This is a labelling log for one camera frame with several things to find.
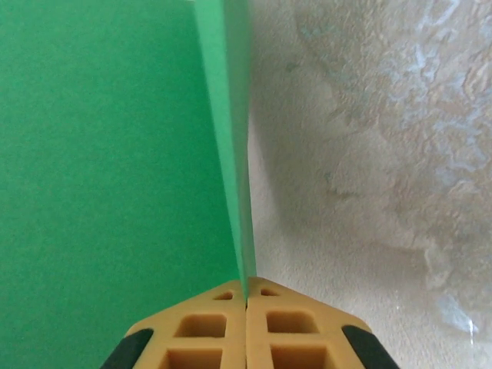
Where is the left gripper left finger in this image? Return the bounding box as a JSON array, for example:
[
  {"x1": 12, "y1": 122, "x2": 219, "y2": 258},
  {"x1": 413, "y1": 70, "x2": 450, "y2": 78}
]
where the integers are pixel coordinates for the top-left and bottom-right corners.
[{"x1": 98, "y1": 279, "x2": 247, "y2": 369}]

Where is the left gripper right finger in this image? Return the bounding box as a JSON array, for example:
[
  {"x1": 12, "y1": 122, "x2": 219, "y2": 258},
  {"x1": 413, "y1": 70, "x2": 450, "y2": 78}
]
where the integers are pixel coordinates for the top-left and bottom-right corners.
[{"x1": 245, "y1": 276, "x2": 399, "y2": 369}]

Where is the green paper sheet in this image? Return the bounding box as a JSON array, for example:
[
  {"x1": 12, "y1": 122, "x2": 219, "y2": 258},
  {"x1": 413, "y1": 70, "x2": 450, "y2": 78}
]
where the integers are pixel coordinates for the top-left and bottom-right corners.
[{"x1": 0, "y1": 0, "x2": 257, "y2": 369}]

